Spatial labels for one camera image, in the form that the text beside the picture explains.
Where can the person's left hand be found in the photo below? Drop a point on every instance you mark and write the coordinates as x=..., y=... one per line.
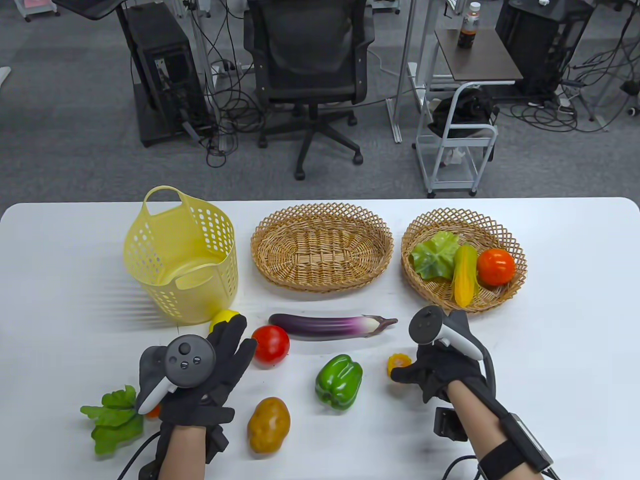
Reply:
x=230, y=340

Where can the person's right hand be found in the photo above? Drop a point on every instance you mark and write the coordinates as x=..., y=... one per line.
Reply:
x=445, y=372

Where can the yellow lemon object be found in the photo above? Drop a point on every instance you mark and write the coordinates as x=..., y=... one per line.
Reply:
x=222, y=316

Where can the red tomato object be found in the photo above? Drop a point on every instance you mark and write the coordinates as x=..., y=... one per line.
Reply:
x=272, y=345

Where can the small yellow corn piece object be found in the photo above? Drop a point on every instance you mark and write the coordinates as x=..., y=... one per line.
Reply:
x=397, y=361

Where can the yellow plastic basket container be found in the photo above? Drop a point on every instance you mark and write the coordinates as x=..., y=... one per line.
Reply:
x=190, y=300

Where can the purple eggplant object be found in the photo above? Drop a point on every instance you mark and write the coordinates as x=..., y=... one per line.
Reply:
x=320, y=326

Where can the brown potato object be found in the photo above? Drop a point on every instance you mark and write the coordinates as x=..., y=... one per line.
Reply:
x=268, y=425

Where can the long corn cob object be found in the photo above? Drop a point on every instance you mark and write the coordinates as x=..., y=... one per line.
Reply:
x=465, y=275

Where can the green bell pepper object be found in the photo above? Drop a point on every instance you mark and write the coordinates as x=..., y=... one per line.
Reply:
x=339, y=382

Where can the green lettuce leaf object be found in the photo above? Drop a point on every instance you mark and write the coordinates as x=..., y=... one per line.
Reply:
x=432, y=257

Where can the orange fruit object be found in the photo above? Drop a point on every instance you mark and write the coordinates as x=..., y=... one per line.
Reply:
x=496, y=267

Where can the oval wicker basket container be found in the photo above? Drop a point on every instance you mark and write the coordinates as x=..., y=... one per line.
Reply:
x=320, y=250

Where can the leafy orange carrot object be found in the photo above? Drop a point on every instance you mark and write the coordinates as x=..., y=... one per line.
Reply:
x=115, y=425

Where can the round wicker basket container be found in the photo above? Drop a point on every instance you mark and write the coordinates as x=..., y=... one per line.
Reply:
x=450, y=220

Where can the person's left forearm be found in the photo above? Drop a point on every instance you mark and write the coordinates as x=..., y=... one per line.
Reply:
x=182, y=455

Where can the person's right forearm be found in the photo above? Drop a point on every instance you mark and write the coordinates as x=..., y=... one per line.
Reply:
x=475, y=425

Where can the grey white handheld controller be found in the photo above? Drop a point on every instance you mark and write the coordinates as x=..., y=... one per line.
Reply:
x=190, y=360
x=427, y=325

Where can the black armband sensor box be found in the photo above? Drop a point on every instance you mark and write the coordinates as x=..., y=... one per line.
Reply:
x=530, y=445
x=149, y=472

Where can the white rolling cart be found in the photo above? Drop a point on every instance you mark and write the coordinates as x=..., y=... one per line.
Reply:
x=484, y=165

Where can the black bag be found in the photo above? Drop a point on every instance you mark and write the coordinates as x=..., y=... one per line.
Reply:
x=465, y=112

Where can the white power strip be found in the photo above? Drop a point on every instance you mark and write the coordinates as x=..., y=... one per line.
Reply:
x=222, y=67
x=565, y=105

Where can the black computer tower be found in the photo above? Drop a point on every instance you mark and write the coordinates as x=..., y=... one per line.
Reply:
x=165, y=75
x=535, y=45

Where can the black office chair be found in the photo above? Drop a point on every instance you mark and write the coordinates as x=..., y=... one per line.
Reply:
x=310, y=50

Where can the brown side table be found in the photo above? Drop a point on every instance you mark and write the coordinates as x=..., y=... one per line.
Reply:
x=480, y=62

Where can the black power brick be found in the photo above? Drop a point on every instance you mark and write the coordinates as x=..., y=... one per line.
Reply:
x=630, y=87

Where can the dark drink bottle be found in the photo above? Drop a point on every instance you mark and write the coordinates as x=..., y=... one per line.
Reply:
x=469, y=30

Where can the white furniture foot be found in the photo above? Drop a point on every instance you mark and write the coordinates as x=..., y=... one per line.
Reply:
x=4, y=76

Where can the white cart with pink bin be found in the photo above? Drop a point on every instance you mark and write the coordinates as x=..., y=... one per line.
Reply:
x=35, y=7

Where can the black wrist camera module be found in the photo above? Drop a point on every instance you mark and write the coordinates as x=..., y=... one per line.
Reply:
x=217, y=440
x=450, y=422

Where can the white desk frame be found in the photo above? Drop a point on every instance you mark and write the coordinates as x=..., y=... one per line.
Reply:
x=395, y=122

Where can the silver aluminium frame post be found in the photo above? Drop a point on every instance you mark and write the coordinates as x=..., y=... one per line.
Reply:
x=200, y=40

